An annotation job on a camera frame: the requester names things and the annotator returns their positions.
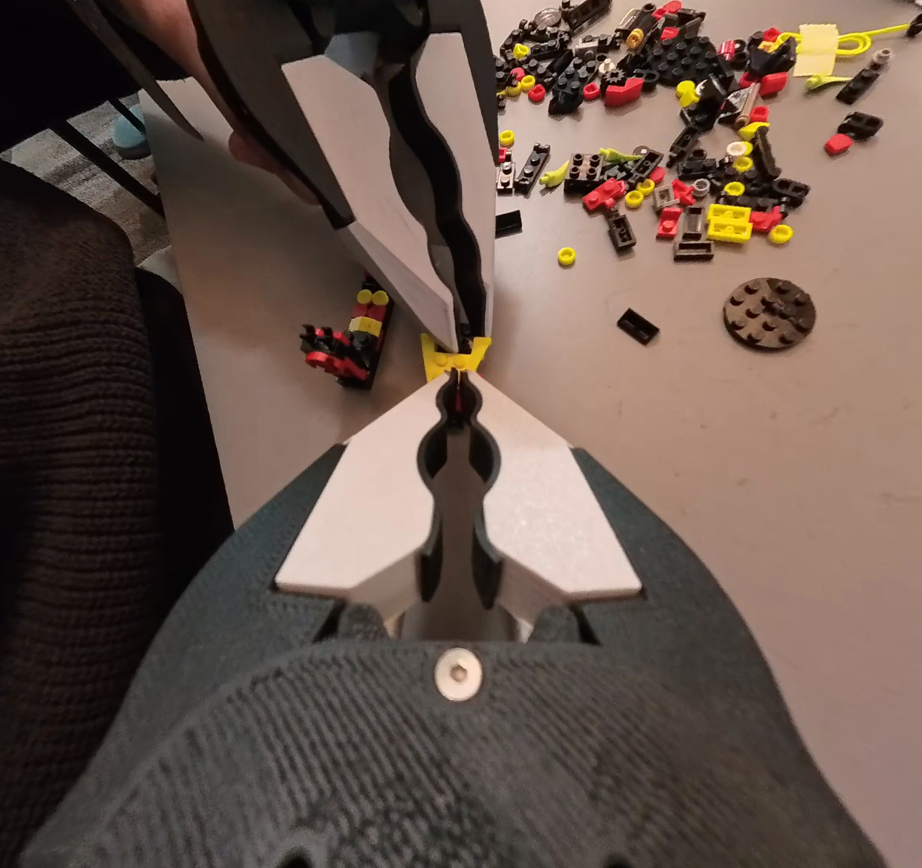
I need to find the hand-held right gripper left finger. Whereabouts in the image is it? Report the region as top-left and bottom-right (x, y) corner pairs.
(274, 375), (463, 637)

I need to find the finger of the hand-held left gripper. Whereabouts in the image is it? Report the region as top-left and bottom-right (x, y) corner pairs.
(282, 54), (465, 354)
(392, 32), (499, 340)

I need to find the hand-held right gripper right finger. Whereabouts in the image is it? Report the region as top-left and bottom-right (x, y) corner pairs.
(462, 371), (643, 640)

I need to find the yellow wedge lego plate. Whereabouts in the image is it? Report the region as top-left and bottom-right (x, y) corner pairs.
(421, 335), (493, 383)

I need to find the black red yellow lego assembly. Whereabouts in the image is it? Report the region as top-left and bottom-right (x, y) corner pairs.
(300, 276), (396, 391)

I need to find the pile of lego pieces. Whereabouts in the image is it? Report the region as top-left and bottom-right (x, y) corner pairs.
(493, 0), (922, 264)

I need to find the black round lego plate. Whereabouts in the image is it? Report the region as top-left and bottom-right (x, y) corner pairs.
(723, 276), (818, 351)

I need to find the light blue shoe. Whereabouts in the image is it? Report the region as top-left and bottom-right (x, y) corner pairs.
(113, 98), (154, 160)

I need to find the person's black knitted sweater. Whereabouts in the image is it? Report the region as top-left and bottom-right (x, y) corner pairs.
(0, 162), (235, 868)

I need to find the neon yellow string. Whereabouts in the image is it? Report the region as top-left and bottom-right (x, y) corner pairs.
(778, 14), (922, 91)

